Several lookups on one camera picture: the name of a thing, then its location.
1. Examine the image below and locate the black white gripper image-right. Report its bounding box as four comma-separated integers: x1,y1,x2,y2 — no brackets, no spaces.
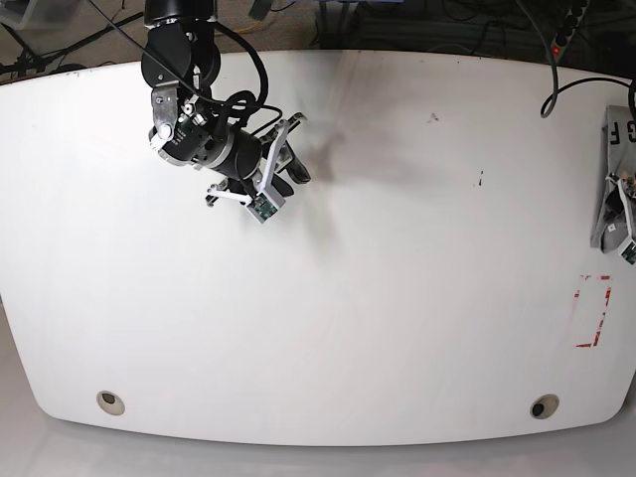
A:
603,173,635,248

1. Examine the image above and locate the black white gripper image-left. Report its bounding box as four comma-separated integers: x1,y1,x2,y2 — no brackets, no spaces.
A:
148,83,311,205

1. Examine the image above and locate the grey T-shirt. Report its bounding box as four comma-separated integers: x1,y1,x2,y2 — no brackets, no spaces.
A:
590,105,635,253

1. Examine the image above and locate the red tape marking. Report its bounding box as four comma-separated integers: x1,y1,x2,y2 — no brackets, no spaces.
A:
570,275,612,349

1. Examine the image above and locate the black power strip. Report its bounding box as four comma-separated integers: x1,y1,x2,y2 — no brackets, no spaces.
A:
550,0,591,64

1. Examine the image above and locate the right table grommet hole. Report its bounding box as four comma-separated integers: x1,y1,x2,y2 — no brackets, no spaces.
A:
530,395,559,419

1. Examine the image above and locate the table grommet hole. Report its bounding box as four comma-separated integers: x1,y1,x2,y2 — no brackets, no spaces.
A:
530,395,559,419
96,391,125,416

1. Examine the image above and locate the left table grommet hole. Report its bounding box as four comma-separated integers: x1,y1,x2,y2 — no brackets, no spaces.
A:
96,391,125,416

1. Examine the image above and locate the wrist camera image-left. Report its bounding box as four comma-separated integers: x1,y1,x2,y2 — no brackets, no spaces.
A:
245,188,285,224

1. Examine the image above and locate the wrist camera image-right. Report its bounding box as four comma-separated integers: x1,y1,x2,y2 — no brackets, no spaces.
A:
617,238,636,265

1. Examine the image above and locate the black arm cable image-left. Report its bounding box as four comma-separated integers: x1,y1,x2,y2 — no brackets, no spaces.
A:
215,22,282,122

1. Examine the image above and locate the black arm cable image-right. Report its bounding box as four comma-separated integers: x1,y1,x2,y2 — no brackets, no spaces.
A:
516,0,636,119

